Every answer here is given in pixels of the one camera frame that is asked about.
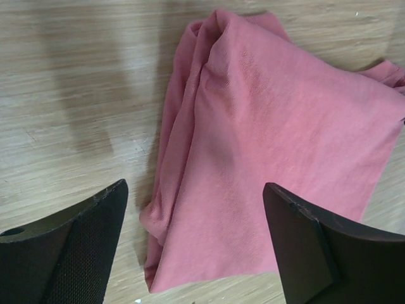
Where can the pink t shirt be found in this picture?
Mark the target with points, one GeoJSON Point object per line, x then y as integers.
{"type": "Point", "coordinates": [245, 106]}

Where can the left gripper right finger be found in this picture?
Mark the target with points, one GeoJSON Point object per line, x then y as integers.
{"type": "Point", "coordinates": [323, 257]}

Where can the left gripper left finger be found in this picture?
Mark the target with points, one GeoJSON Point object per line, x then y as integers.
{"type": "Point", "coordinates": [65, 257]}

